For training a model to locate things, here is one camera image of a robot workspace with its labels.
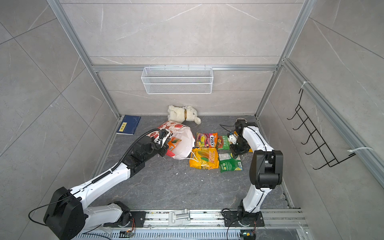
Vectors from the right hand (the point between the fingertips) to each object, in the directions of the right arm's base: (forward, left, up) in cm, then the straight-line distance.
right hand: (238, 152), depth 89 cm
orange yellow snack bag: (-2, +21, -3) cm, 21 cm away
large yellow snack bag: (-6, -2, +14) cm, 15 cm away
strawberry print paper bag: (+5, +33, -3) cm, 34 cm away
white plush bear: (+34, +37, 0) cm, 50 cm away
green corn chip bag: (+11, +7, -6) cm, 14 cm away
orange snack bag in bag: (+9, +41, -1) cm, 42 cm away
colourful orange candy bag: (+13, +19, -5) cm, 23 cm away
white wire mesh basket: (+45, +38, +22) cm, 63 cm away
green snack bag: (-5, +6, -5) cm, 9 cm away
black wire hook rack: (-13, -29, +22) cm, 39 cm away
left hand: (+3, +41, +15) cm, 43 cm away
